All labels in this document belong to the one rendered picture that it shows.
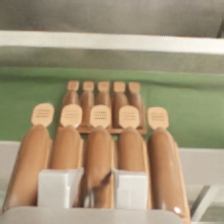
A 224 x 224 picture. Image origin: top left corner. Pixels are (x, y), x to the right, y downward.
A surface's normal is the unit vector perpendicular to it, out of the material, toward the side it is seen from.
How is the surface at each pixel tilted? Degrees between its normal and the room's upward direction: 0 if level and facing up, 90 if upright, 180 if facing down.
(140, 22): 90
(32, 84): 3
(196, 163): 90
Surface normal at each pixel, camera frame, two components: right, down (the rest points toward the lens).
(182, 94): 0.03, -0.71
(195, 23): -0.02, 0.70
